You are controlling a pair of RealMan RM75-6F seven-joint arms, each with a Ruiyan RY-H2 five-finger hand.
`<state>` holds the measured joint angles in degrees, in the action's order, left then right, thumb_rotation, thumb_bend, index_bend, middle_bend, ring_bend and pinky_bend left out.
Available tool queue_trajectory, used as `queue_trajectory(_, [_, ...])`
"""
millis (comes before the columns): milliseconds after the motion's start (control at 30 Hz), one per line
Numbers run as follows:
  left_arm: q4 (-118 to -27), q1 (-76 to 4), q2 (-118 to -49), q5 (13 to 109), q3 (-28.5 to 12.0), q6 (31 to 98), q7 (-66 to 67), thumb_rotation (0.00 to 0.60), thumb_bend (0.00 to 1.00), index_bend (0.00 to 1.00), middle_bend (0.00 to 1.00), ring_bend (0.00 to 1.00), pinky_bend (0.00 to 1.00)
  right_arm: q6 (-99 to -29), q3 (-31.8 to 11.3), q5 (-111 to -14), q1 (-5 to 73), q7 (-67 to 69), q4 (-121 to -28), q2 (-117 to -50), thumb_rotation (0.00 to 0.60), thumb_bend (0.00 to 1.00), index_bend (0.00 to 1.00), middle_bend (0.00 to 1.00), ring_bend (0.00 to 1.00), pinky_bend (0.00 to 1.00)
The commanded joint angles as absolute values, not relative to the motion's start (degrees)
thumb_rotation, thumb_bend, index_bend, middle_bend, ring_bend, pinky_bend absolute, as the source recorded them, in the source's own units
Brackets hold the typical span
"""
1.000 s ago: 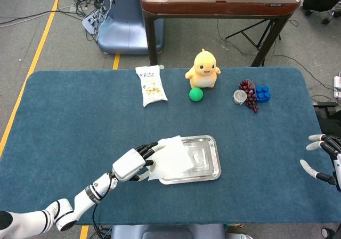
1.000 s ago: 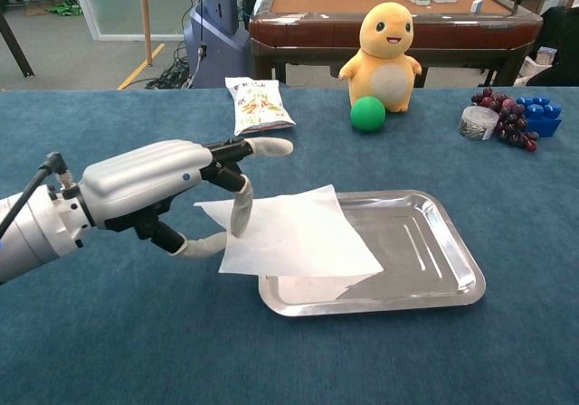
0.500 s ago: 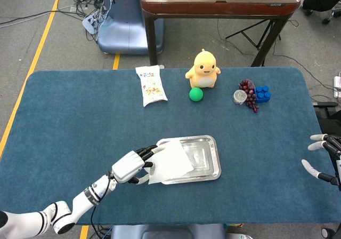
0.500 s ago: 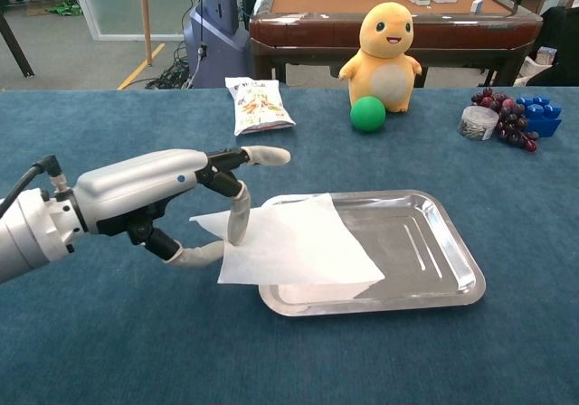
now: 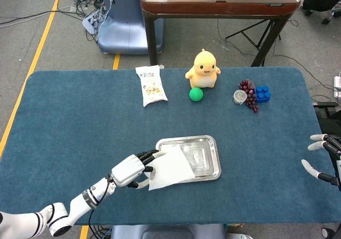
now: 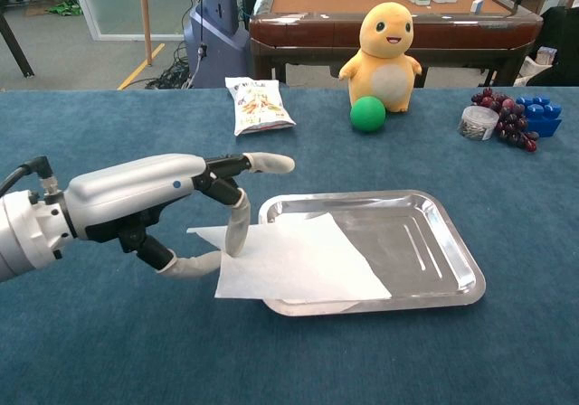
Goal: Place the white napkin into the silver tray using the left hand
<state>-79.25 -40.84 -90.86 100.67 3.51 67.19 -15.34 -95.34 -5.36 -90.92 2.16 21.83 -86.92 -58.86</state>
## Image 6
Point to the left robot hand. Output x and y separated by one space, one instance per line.
131 188

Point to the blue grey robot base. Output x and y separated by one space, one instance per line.
217 30

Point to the yellow floor tape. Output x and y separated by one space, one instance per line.
140 67

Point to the blue table cloth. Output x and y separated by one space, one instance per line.
90 332

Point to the white snack bag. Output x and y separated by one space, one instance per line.
258 106

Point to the wooden pole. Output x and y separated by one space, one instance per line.
145 16

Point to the white framed glass partition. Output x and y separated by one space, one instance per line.
86 12

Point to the black table leg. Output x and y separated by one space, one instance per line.
16 45

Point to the green object on floor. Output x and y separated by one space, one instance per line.
65 8

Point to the brown mahjong table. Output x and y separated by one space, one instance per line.
307 30

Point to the green ball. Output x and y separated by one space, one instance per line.
367 114

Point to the silver metal tray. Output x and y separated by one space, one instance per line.
398 224

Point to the yellow plush toy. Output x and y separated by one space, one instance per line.
389 61

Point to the clear jar of screws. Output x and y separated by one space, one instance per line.
477 122

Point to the purple grape bunch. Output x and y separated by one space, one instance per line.
513 120

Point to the single blue white mahjong tile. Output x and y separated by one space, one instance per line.
476 5

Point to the blue toy brick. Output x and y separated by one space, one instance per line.
545 115

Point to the small blue white box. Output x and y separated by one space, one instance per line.
546 55

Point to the person in black clothes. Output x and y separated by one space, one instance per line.
561 43

